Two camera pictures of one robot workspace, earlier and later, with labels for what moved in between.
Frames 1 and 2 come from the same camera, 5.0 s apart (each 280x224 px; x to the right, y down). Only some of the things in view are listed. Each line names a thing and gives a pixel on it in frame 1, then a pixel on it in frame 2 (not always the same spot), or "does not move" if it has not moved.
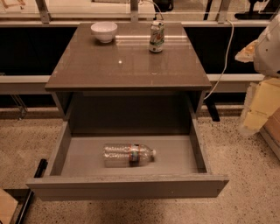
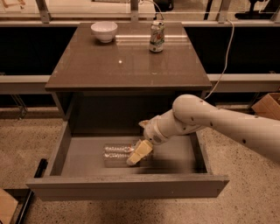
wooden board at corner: x=8 y=206 does not move
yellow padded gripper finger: x=262 y=100 -> x=143 y=149
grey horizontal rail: x=37 y=84 does not move
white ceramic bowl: x=104 y=31 does not move
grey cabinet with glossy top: x=123 y=80 does not move
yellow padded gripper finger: x=247 y=54 -> x=143 y=123
